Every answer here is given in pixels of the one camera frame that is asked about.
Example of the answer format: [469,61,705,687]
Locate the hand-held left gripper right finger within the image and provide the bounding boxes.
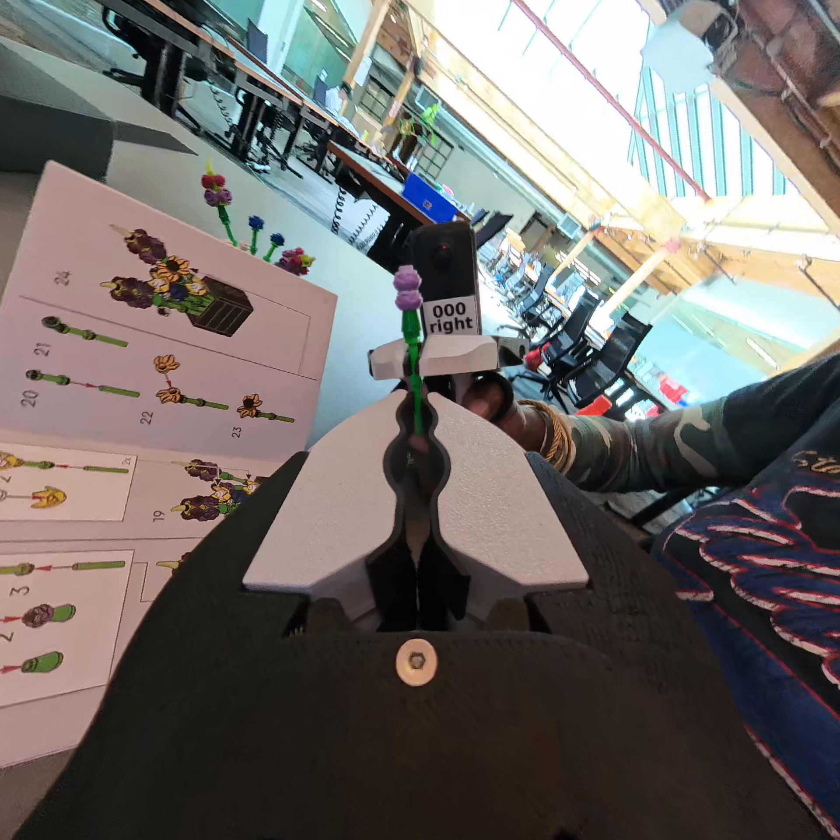
[423,389,592,620]

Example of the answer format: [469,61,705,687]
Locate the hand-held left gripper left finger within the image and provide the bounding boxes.
[243,389,418,620]

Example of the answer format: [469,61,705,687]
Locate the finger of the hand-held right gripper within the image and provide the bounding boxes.
[423,335,502,382]
[369,339,421,384]

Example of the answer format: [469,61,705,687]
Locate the green stem brick piece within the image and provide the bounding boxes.
[402,310,429,441]

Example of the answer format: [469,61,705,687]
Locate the grey background desk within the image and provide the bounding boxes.
[326,142,460,270]

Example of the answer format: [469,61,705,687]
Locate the wooden background desk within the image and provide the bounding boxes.
[99,0,355,172]

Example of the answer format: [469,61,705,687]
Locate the person's right hand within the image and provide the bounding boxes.
[466,374,559,460]

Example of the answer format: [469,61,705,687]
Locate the black office chair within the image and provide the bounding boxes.
[473,210,515,259]
[545,309,653,414]

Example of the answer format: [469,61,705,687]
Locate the blue storage bin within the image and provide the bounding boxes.
[401,174,460,227]

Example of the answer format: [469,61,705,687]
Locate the gold bangle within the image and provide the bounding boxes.
[532,405,578,480]

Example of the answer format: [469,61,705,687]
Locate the LEGO flower bouquet in pot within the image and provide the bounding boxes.
[200,164,316,279]

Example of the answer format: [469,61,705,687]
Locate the instruction booklet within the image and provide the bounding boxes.
[0,161,340,769]

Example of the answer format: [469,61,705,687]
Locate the flat black box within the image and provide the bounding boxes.
[0,40,198,178]

